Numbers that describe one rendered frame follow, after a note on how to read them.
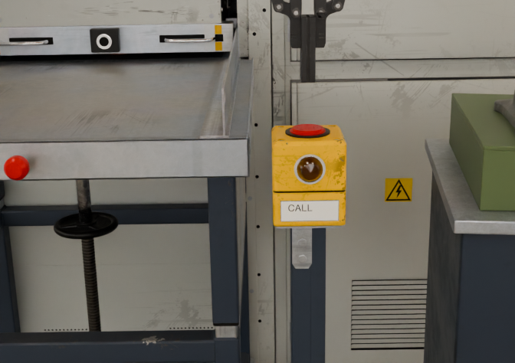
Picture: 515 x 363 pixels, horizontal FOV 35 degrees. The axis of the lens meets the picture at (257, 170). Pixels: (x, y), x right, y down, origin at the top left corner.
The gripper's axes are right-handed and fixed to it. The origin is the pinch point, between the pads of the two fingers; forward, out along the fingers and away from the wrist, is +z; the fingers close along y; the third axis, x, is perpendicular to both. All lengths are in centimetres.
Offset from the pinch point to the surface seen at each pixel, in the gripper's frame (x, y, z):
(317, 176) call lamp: 5.1, -0.8, 12.9
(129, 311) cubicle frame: -87, 37, 74
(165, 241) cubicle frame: -87, 28, 57
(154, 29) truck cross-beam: -85, 27, 8
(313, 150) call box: 4.0, -0.5, 10.4
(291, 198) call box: 4.0, 1.9, 15.8
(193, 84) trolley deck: -59, 17, 15
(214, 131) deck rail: -21.4, 11.6, 14.4
